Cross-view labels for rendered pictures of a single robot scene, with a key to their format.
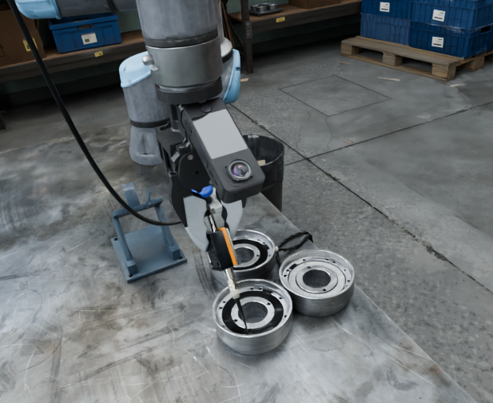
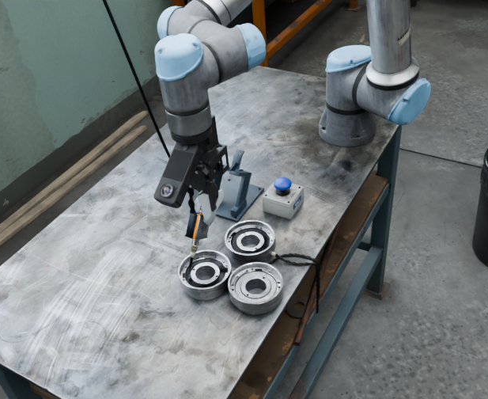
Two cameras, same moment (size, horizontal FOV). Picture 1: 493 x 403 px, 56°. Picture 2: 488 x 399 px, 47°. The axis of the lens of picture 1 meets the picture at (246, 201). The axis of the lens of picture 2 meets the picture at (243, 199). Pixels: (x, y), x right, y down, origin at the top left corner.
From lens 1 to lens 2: 0.78 m
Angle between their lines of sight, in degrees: 45
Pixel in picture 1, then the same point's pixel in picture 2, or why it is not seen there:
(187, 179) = not seen: hidden behind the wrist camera
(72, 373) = (130, 233)
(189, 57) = (172, 119)
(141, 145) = (323, 120)
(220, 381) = (161, 290)
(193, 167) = not seen: hidden behind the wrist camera
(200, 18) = (178, 104)
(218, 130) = (179, 163)
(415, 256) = not seen: outside the picture
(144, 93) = (332, 82)
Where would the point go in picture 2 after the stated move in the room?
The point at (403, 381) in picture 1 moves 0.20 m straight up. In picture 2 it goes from (213, 367) to (198, 291)
